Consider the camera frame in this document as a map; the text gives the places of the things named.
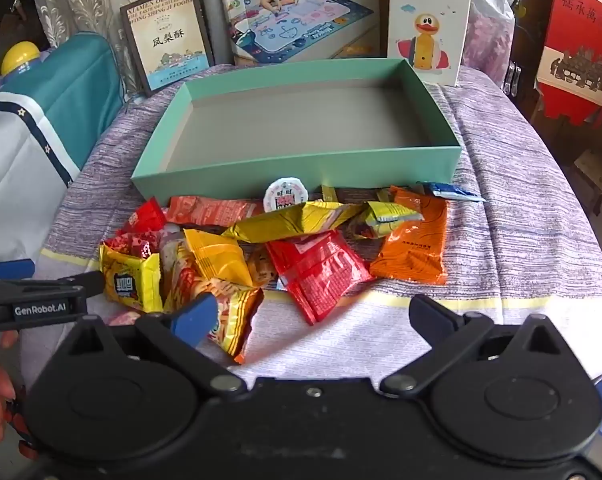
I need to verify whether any yellow biscuit packet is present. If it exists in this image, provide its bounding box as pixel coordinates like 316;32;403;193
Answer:
98;242;163;313

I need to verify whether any purple striped cloth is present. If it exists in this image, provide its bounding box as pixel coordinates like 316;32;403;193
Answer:
21;63;602;396

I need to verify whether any red gift box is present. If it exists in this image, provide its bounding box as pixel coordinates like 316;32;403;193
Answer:
533;0;602;131

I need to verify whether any yellow ball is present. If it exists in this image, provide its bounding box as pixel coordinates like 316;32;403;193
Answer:
0;41;42;76

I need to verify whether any orange stick snack packet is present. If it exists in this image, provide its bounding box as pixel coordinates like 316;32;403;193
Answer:
163;240;264;365

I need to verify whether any play mat toy box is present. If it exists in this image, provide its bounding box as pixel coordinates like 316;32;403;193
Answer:
196;0;382;67

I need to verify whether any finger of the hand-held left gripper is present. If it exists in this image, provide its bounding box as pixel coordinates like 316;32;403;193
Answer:
0;252;36;282

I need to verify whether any large orange snack packet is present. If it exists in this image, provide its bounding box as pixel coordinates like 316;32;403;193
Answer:
370;185;449;286

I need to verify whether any person's left hand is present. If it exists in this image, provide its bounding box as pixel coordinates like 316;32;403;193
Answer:
0;331;19;446

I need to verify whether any pink snack packet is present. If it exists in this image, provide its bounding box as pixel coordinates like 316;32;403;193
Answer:
101;310;157;328

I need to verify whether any red printed snack packet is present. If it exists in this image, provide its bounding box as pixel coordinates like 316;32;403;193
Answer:
265;230;376;326

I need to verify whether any small red snack packet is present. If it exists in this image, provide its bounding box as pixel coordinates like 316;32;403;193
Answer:
128;197;168;233

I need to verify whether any brown snack packet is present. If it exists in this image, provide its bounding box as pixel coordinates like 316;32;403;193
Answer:
321;185;397;241

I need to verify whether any yellow-green snack packet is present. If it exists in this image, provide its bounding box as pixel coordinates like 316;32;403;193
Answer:
358;201;425;240

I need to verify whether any mint green cardboard box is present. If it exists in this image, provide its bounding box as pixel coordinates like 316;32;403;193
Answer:
131;58;464;201

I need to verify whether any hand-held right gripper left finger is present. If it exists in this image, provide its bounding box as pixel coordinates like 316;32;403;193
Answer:
56;292;247;396

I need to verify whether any brown framed pastry box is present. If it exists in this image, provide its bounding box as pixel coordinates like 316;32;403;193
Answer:
120;0;216;98

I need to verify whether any long orange-red snack packet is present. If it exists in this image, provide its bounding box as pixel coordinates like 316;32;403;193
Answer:
165;195;264;226

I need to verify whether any round white jelly cup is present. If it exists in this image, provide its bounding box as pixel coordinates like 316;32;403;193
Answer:
263;176;308;213

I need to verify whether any white duck toy box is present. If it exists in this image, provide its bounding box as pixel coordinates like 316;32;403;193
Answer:
386;0;474;87

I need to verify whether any gold yellow snack packet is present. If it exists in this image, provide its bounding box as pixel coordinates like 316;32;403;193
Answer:
222;201;377;245

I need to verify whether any blue and white snack packet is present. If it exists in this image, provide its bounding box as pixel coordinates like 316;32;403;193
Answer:
416;181;486;203

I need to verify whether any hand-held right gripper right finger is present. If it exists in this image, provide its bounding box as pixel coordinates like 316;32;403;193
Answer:
378;294;576;396

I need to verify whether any red crinkly foil packet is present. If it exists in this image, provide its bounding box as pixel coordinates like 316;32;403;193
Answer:
104;230;157;261

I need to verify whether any white plastic bag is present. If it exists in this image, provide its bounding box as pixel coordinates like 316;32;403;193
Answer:
461;0;526;86

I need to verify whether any yellow-orange snack packet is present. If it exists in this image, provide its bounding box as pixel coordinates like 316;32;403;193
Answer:
182;229;254;288

